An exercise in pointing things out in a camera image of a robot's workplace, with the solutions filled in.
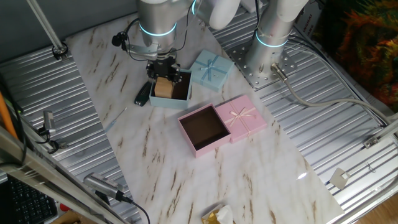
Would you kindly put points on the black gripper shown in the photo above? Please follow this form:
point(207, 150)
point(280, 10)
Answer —
point(164, 68)

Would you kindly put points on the wooden cube block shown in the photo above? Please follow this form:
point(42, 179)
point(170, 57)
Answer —
point(163, 88)

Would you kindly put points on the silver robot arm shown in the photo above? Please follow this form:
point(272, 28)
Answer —
point(270, 34)

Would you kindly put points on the open light blue gift box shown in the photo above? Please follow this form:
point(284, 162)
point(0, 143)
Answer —
point(168, 103)

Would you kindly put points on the open pink gift box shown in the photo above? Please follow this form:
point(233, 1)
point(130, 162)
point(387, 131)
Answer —
point(205, 151)

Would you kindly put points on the pink box lid with ribbon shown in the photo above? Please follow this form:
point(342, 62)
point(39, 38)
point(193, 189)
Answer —
point(248, 127)

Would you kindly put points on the emergency stop button box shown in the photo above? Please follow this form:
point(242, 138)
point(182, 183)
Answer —
point(63, 207)

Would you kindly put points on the wooden box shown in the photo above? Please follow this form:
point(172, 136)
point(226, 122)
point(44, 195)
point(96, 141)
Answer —
point(70, 218)

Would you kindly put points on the black folding hex key set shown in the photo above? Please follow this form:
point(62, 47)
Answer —
point(141, 98)

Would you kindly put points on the light blue lid with ribbon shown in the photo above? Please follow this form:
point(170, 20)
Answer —
point(217, 77)

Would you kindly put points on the clear plastic pipette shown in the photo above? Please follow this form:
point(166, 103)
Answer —
point(112, 124)

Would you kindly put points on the marble pattern table mat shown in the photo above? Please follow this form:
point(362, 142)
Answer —
point(186, 186)

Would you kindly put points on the aluminium pole with clamp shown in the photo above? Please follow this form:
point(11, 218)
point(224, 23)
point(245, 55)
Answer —
point(46, 28)

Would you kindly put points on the gold pack with white tissue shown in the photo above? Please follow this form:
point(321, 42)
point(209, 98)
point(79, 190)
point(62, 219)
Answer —
point(224, 216)

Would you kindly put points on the white printed board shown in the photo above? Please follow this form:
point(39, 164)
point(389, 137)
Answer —
point(311, 18)

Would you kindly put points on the orange pole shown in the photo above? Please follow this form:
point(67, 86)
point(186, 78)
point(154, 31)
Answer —
point(5, 115)

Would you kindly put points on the black keyboard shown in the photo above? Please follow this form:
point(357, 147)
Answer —
point(28, 205)

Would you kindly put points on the white paper tag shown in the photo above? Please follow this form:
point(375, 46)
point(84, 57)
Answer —
point(339, 179)

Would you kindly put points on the colourful patterned cloth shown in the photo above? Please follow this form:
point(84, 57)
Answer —
point(367, 46)

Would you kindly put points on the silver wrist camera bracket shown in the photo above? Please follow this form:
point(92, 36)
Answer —
point(141, 49)

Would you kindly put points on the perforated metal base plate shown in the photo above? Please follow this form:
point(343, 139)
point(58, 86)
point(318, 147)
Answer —
point(261, 79)

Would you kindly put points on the small grey camera on mount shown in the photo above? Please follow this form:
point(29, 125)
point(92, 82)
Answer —
point(49, 119)

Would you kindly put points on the ribbed silver camera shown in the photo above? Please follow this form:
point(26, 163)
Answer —
point(102, 184)

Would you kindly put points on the aluminium frame bar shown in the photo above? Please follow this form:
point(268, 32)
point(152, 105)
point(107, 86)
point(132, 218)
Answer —
point(31, 168)

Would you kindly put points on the aluminium bar with bracket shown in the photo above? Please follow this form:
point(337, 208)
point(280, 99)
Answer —
point(371, 142)

